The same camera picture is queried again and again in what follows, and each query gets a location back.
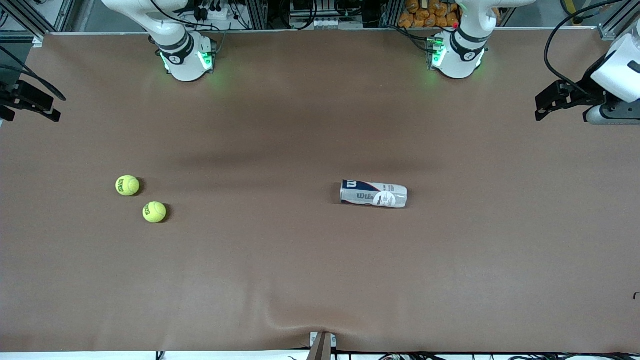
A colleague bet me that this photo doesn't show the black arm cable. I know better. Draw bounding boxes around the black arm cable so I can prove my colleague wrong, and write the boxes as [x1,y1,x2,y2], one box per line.
[544,0,621,97]
[0,45,68,102]

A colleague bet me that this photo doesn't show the clear Wilson tennis ball can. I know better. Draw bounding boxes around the clear Wilson tennis ball can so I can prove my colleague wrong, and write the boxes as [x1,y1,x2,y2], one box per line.
[340,179,408,209]

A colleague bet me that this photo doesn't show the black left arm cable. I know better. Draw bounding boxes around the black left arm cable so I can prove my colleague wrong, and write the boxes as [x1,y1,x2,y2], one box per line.
[544,0,621,97]

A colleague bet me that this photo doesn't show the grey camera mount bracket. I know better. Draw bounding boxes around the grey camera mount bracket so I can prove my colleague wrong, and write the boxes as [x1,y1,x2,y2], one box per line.
[309,331,337,360]

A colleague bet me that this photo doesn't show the yellow stick with black base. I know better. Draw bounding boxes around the yellow stick with black base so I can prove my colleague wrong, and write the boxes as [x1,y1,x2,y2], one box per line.
[563,0,586,27]

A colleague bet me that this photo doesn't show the aluminium frame profile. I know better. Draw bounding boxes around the aluminium frame profile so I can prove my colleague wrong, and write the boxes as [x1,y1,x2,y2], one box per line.
[0,0,77,48]
[597,0,640,42]

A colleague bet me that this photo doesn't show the brown table mat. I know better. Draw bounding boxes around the brown table mat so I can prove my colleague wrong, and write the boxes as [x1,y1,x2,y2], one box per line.
[0,27,640,354]

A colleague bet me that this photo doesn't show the pile of orange objects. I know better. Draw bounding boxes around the pile of orange objects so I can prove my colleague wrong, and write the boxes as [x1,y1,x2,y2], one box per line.
[398,0,462,29]

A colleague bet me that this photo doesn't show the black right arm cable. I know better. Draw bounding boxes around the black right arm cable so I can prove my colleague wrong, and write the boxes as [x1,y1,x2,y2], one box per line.
[0,45,68,102]

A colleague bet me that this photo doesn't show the white power strip with plugs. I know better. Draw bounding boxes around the white power strip with plugs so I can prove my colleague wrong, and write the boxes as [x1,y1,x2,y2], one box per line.
[192,5,242,23]

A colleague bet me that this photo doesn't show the white connector strip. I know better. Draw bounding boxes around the white connector strip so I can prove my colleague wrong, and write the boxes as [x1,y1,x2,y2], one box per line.
[309,17,352,30]

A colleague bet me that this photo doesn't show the yellow tennis ball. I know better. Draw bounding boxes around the yellow tennis ball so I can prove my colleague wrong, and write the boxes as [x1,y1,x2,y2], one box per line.
[142,201,167,224]
[115,175,141,197]

